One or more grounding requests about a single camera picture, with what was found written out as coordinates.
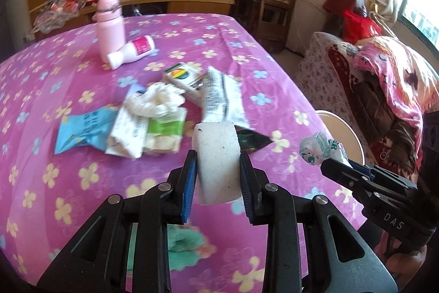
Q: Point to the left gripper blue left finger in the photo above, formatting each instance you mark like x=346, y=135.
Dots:
x=188, y=177

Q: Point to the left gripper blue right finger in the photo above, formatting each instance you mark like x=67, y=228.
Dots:
x=247, y=184

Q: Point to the white foam sponge block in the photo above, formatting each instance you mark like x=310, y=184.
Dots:
x=218, y=160

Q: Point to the white green wrapper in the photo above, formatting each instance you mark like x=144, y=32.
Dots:
x=318, y=147

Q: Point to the white printed snack bag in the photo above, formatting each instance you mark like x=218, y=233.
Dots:
x=222, y=99

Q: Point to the white tissue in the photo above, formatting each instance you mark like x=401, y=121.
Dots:
x=158, y=100

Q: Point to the white round trash bin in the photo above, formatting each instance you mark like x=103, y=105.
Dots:
x=343, y=133

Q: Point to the right hand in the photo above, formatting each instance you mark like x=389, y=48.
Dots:
x=404, y=266

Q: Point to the dark foil wrapper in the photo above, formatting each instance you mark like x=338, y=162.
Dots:
x=250, y=140

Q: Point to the green beige snack pack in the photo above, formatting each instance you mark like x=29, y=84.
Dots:
x=164, y=135

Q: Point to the dark brown clothing pile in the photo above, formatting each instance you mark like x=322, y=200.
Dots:
x=390, y=139

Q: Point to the white wet wipes pack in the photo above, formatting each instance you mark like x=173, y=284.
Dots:
x=128, y=132

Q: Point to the white box rainbow logo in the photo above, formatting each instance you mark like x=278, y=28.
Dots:
x=188, y=79

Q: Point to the light blue snack wrapper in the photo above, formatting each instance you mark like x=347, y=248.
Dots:
x=89, y=129

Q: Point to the pink floral tablecloth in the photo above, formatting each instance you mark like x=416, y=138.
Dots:
x=47, y=198

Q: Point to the pink patterned blanket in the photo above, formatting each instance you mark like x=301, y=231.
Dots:
x=408, y=81

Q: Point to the white bottle pink label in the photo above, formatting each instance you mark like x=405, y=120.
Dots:
x=132, y=51

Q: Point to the floral covered sofa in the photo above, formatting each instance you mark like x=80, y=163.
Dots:
x=324, y=77

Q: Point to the pink thermos bottle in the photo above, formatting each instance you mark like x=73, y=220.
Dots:
x=110, y=27

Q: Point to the wooden sideboard cabinet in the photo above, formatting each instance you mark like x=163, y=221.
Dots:
x=146, y=7

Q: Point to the red plastic bag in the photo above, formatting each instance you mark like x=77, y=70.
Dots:
x=356, y=27

